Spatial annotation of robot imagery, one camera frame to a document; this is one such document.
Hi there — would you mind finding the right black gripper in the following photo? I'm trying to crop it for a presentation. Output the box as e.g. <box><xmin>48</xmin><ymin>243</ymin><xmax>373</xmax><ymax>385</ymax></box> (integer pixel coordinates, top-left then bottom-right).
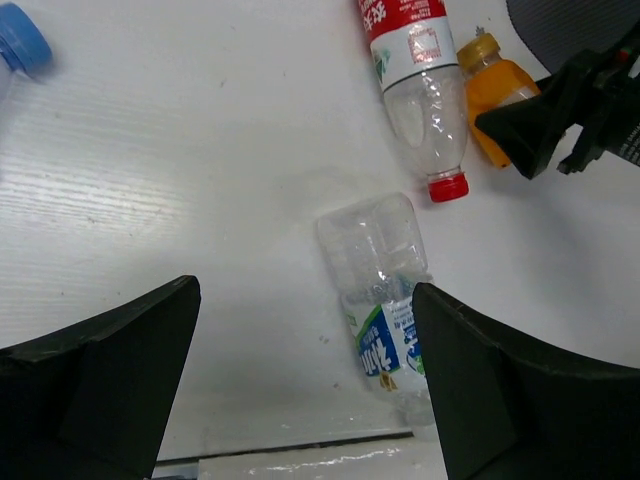
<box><xmin>475</xmin><ymin>32</ymin><xmax>639</xmax><ymax>180</ymax></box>

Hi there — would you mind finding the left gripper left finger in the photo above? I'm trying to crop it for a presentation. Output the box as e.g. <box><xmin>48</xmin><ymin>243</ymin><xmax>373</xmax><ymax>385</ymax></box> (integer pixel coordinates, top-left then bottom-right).
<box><xmin>1</xmin><ymin>275</ymin><xmax>201</xmax><ymax>479</ymax></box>

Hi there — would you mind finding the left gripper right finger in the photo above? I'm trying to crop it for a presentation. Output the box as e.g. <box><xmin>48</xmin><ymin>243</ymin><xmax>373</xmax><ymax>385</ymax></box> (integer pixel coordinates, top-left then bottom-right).
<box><xmin>413</xmin><ymin>283</ymin><xmax>639</xmax><ymax>479</ymax></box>

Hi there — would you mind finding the orange juice bottle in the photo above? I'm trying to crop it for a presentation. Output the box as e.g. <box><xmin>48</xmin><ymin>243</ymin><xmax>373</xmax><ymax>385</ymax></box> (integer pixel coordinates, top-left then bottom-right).
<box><xmin>457</xmin><ymin>32</ymin><xmax>540</xmax><ymax>169</ymax></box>

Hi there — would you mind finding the blue label clear bottle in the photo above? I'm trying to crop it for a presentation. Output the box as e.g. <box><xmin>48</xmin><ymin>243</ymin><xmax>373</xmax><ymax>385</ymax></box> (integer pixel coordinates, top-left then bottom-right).
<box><xmin>1</xmin><ymin>2</ymin><xmax>53</xmax><ymax>100</ymax></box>

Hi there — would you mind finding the grey mesh waste bin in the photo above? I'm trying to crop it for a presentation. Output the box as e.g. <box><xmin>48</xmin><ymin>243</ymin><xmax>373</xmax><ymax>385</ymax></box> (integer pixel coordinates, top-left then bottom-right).
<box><xmin>506</xmin><ymin>0</ymin><xmax>639</xmax><ymax>73</ymax></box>

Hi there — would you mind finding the red label clear bottle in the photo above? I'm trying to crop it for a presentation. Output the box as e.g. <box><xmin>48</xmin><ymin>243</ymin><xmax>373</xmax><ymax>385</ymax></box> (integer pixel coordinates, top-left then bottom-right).
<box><xmin>357</xmin><ymin>0</ymin><xmax>469</xmax><ymax>203</ymax></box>

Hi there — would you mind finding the green white label bottle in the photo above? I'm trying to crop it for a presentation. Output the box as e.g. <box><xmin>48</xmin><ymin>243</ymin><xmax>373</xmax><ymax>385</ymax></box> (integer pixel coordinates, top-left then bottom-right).
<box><xmin>316</xmin><ymin>193</ymin><xmax>435</xmax><ymax>435</ymax></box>

